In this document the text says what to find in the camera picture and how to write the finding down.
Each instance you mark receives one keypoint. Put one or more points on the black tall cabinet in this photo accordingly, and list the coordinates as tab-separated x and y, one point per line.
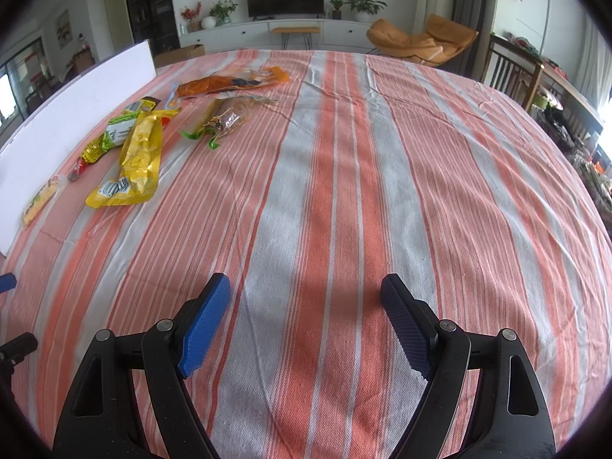
153	21

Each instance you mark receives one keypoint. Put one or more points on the leafy plant white vase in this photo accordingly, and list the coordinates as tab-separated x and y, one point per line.
222	10

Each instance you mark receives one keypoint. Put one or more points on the wooden bench stool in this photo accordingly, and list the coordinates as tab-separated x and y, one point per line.
307	33

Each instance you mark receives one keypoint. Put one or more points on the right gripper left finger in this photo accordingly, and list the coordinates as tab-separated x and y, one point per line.
100	417

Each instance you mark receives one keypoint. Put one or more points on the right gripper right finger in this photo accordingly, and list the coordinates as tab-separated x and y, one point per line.
509	417

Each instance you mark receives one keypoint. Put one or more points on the brown snack green-end packet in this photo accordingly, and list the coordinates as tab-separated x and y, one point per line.
225	115

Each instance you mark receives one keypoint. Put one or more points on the potted green plant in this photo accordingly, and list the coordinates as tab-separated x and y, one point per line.
365	10

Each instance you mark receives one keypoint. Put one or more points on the orange lounge chair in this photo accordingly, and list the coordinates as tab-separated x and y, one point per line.
439	42

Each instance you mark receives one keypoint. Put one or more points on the green snack packet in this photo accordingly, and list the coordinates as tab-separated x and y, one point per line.
117	130

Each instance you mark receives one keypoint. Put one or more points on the red flower arrangement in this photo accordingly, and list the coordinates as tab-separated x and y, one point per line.
191	16

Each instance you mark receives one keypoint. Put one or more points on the white sheer curtain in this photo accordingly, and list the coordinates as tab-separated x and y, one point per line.
594	72

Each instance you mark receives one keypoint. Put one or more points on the orange snack packet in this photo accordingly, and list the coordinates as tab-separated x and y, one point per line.
221	82

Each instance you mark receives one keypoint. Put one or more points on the small dark potted plant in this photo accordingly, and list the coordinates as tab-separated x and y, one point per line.
337	6

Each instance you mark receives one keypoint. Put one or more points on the striped orange tablecloth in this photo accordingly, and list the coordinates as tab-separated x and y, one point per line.
361	166

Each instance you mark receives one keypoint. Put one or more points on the wooden side table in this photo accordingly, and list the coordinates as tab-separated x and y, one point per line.
584	121

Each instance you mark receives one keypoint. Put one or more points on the white tv cabinet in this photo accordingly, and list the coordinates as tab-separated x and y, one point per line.
336	35

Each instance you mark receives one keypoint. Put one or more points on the yellow red snack pouch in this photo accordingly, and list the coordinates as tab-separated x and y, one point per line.
139	163

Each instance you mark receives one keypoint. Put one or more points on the grey curtain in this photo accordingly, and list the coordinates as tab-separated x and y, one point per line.
477	15

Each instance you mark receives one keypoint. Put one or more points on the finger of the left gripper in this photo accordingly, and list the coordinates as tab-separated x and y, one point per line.
14	351
7	282

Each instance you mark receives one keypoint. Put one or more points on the dark wooden dining chair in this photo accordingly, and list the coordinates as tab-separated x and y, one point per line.
512	70

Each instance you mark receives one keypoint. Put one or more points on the white cardboard box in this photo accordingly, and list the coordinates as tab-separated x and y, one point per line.
48	136

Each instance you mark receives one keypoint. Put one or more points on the cream rice cracker packet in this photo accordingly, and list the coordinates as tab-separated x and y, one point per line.
42	198

